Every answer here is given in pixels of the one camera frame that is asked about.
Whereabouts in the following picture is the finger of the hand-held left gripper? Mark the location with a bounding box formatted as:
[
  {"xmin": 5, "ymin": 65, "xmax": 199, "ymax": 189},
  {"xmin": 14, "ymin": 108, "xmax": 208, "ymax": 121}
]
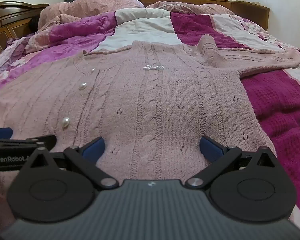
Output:
[
  {"xmin": 0, "ymin": 127, "xmax": 13, "ymax": 139},
  {"xmin": 0, "ymin": 134, "xmax": 57, "ymax": 148}
]

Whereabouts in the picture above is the carved wooden headboard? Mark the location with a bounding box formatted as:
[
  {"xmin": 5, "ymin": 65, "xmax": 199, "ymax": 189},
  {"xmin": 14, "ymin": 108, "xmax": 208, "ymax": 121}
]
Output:
[{"xmin": 0, "ymin": 1, "xmax": 50, "ymax": 60}]

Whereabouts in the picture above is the pink knit sweater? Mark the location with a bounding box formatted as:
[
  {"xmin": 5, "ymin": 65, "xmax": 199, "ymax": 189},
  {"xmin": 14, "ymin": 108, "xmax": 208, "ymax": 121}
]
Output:
[{"xmin": 0, "ymin": 34, "xmax": 300, "ymax": 220}]

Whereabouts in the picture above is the purple and white patchwork quilt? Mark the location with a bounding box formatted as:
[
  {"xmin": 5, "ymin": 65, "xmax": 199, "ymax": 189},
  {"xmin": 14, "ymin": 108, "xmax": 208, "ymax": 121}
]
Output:
[{"xmin": 0, "ymin": 8, "xmax": 300, "ymax": 230}]

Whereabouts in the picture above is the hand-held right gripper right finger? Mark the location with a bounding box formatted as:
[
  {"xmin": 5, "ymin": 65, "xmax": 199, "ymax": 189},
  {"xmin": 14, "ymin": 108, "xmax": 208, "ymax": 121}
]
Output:
[{"xmin": 186, "ymin": 135, "xmax": 280, "ymax": 190}]

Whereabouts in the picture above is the pink fluffy blanket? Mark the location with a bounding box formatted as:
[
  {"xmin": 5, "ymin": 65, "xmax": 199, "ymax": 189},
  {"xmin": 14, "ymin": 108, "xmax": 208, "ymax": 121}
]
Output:
[{"xmin": 37, "ymin": 0, "xmax": 237, "ymax": 30}]

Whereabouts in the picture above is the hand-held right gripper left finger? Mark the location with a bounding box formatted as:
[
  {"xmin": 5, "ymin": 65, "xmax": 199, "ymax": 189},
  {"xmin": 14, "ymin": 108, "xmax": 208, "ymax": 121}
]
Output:
[{"xmin": 21, "ymin": 137, "xmax": 117, "ymax": 190}]

